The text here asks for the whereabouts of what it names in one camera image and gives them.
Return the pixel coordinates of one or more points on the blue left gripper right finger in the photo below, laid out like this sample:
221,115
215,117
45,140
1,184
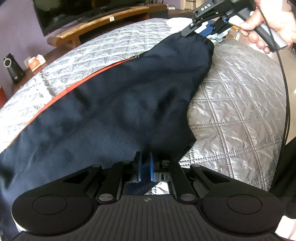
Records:
154,169

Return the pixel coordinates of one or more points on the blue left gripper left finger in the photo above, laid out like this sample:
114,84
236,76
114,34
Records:
137,165

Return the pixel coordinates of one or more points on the navy jacket with orange stripe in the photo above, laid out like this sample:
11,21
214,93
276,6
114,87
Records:
134,105

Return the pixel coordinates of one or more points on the person's right hand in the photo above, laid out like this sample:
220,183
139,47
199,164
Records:
283,22

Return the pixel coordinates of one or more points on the grey quilted bedspread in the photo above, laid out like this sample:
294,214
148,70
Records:
237,115

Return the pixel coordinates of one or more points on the wooden tv shelf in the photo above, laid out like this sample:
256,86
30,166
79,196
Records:
71,35

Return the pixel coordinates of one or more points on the orange white small box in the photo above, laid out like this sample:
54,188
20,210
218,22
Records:
35,62

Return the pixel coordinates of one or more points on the black cylindrical speaker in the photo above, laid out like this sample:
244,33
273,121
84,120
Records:
15,71

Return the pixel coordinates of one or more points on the black flat screen television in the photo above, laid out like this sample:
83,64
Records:
53,15

